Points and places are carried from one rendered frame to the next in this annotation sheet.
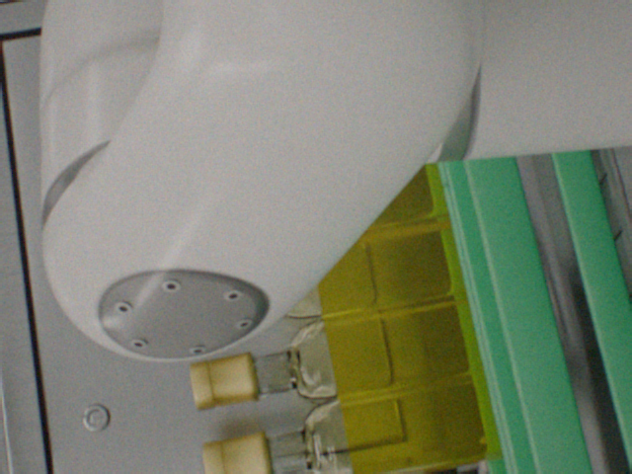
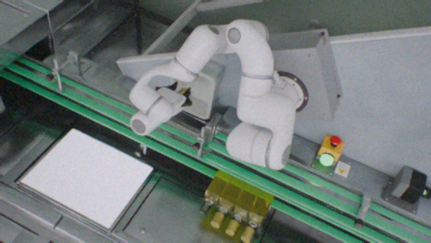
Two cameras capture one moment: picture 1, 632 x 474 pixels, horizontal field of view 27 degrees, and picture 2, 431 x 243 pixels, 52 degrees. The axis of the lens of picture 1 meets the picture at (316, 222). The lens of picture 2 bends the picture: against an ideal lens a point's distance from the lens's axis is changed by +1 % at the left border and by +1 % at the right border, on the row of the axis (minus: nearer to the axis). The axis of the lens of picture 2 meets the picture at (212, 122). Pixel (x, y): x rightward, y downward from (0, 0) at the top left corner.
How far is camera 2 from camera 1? 0.92 m
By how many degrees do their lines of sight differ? 35
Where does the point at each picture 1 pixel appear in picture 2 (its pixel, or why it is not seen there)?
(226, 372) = (232, 224)
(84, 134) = (264, 145)
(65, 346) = not seen: outside the picture
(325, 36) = (290, 108)
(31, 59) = (131, 228)
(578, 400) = (282, 172)
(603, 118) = not seen: hidden behind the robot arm
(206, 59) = (284, 118)
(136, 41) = (255, 136)
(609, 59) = not seen: hidden behind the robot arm
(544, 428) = (283, 178)
